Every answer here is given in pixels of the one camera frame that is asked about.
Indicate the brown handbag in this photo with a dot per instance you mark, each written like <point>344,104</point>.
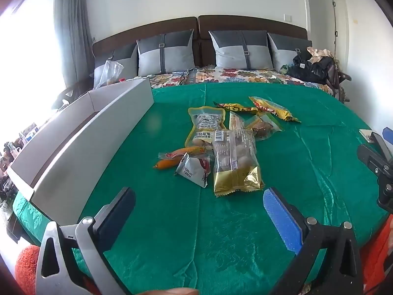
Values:
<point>336,80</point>

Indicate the grey two-tone pillow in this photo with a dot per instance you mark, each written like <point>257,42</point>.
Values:
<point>233,53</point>
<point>122,61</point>
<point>172,55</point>
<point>284,52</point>

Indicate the clear plastic bag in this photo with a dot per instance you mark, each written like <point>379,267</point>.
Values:
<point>109,72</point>

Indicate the white cardboard box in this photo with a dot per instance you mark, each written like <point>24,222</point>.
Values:
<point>76,147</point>

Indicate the white door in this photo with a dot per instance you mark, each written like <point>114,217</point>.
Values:
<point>342,30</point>

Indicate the beige crumpled cloth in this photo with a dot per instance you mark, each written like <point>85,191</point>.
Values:
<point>317,54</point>

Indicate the orange fuzzy cloth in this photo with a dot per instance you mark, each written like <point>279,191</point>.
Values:
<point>377,258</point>
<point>27,264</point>

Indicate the gold-bottomed clear snack packet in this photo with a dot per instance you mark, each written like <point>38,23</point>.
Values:
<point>236,178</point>

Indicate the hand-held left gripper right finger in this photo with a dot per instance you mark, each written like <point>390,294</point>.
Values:
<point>282,221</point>

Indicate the clear tofu snack packet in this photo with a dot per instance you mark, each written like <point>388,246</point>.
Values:
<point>237,123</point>

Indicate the large yellow red snack packet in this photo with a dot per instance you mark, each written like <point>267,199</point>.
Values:
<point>273,107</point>

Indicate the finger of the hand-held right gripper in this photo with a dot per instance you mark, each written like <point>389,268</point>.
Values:
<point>380,146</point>
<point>373,163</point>

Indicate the yellow corn sausage stick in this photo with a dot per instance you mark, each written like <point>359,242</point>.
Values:
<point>190,151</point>

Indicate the orange sausage stick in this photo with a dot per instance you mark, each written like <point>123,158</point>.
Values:
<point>165,163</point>

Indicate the green-edged clear meat packet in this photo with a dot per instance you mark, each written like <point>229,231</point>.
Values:
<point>262,127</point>

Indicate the black clothing pile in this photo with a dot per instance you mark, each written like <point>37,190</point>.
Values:
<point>310,70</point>

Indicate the white triangular snack packet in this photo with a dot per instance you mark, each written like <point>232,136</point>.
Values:
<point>192,170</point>

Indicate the grey curtain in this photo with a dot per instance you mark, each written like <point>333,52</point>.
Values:
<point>73,37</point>

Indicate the floral bedsheet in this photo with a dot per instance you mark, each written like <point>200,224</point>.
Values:
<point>245,75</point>

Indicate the yellow-edged clear peanut packet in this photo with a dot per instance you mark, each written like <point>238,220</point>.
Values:
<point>205,123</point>

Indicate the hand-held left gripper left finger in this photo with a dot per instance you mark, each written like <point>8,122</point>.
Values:
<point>118,218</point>

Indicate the white wall switch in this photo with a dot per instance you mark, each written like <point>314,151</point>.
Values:
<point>287,17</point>

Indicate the small dark yellow snack packet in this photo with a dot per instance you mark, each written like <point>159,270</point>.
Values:
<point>235,108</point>

